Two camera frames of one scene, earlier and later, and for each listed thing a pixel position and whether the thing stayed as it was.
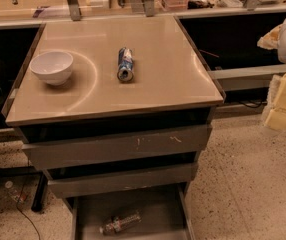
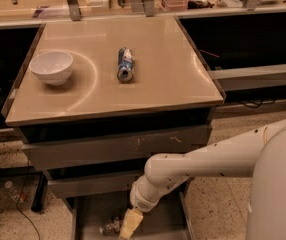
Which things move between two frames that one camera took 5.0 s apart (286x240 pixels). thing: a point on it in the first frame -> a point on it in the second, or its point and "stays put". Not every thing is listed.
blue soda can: x=125 y=71 stays put
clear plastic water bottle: x=120 y=223 stays put
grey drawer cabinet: x=116 y=113 stays put
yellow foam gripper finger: x=285 y=99 -> x=132 y=219
